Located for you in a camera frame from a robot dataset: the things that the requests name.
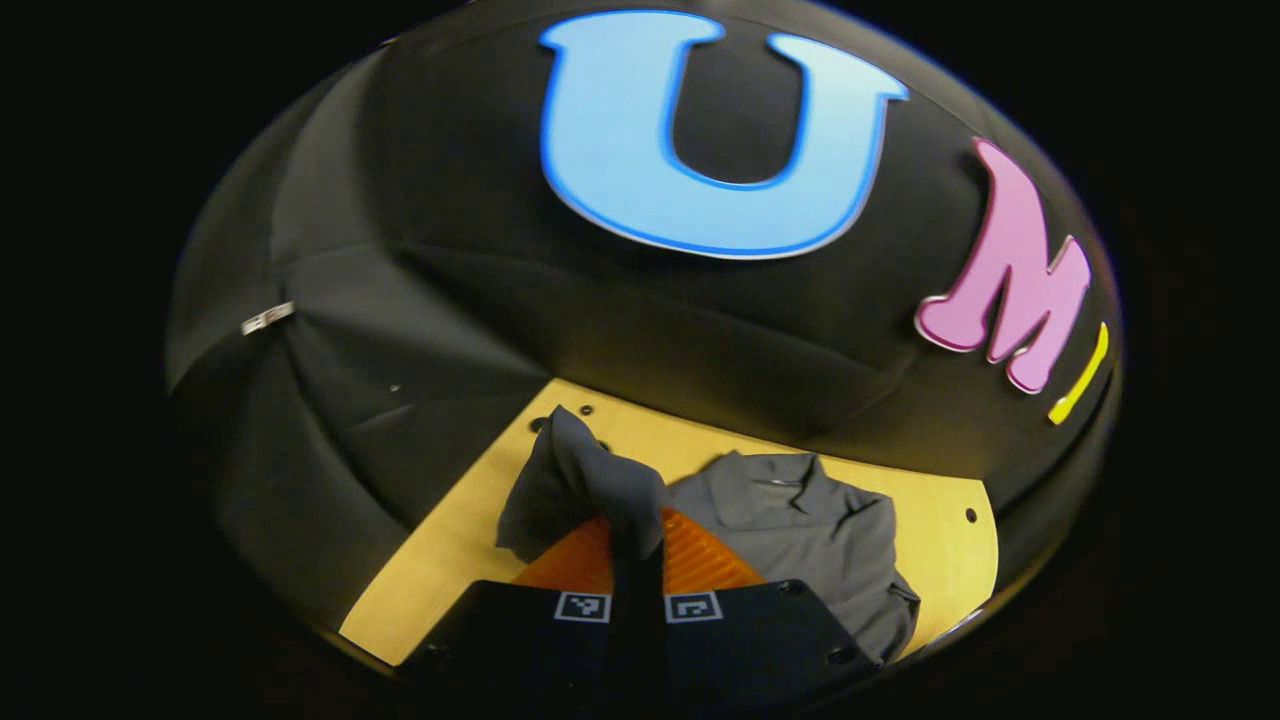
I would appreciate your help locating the white clip tag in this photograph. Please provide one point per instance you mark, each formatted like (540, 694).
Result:
(268, 318)

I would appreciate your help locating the grey polo shirt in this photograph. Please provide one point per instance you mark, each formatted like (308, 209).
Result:
(800, 530)

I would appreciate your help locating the black backdrop cloth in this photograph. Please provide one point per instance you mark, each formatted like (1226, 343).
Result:
(480, 300)

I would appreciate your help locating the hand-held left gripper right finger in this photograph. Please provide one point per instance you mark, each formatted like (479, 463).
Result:
(760, 640)

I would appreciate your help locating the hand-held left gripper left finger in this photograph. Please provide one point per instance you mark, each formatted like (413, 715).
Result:
(520, 640)

